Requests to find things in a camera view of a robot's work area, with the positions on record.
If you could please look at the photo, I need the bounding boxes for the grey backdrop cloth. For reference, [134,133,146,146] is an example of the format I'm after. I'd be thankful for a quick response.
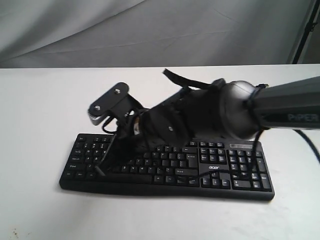
[0,0,315,68]

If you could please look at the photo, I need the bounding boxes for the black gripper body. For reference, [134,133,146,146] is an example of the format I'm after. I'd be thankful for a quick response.
[119,87,225,150]

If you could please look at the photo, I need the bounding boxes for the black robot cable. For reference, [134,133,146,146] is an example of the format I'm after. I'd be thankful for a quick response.
[174,89,320,183]

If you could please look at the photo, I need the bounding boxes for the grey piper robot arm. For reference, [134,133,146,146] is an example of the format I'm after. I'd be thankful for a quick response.
[88,70,320,175]

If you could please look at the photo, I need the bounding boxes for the black tripod stand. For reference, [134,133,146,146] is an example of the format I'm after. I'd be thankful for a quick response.
[291,0,320,65]

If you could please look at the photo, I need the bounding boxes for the black acer keyboard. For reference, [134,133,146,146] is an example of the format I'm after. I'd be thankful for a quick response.
[59,133,275,201]

